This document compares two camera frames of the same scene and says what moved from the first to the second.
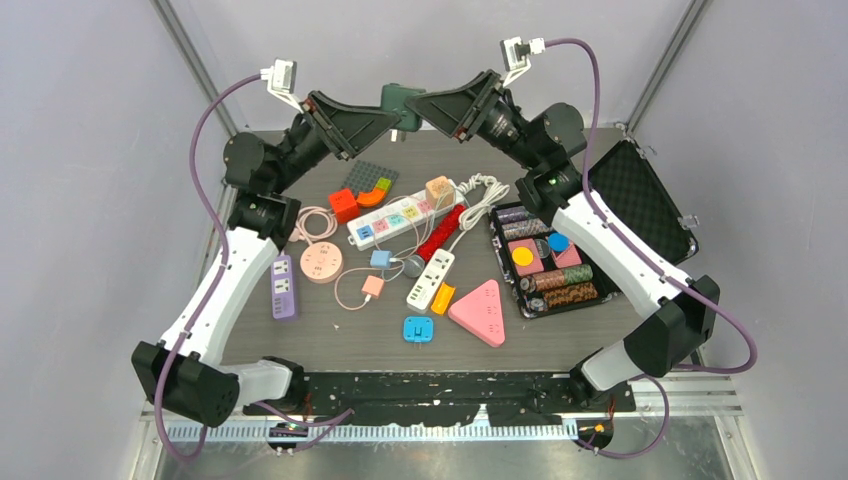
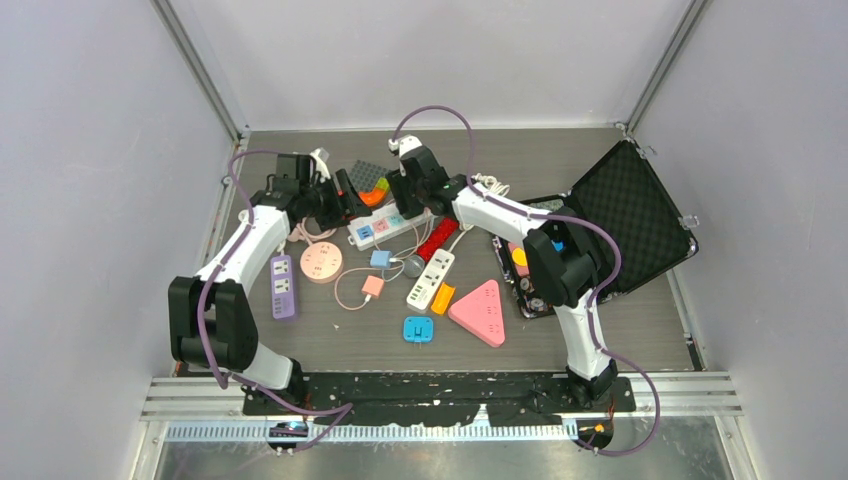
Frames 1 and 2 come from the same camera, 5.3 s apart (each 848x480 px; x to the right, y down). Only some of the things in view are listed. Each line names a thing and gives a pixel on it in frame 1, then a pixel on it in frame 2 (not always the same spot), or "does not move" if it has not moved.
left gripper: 353,129 to 336,216
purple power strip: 282,296 does not move
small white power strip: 431,278 does not move
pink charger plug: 373,286 does not move
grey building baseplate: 363,177 does not move
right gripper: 453,113 to 400,184
